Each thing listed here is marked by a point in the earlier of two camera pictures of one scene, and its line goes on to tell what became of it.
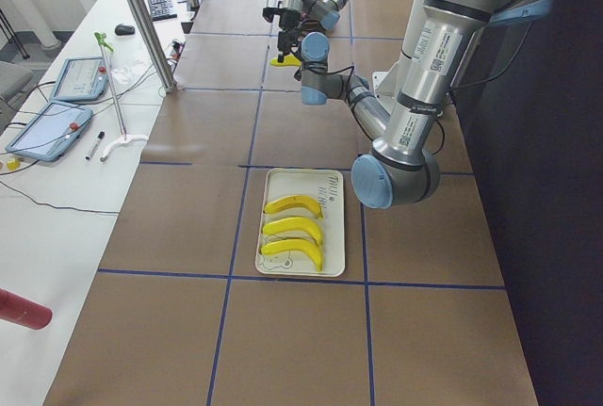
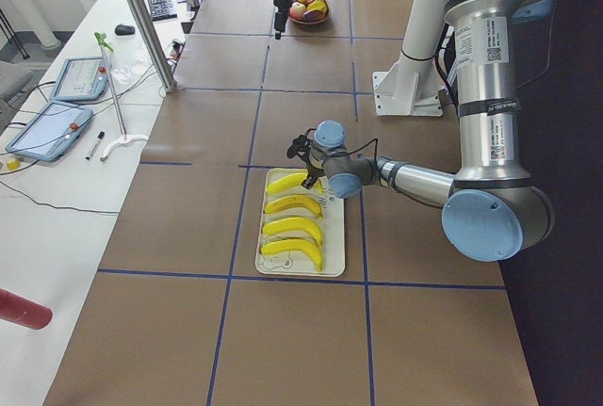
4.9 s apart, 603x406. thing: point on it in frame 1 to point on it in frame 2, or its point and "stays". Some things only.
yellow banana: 295,244 stays
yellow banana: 295,223 stays
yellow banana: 292,202 stays
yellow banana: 287,60 to 295,180
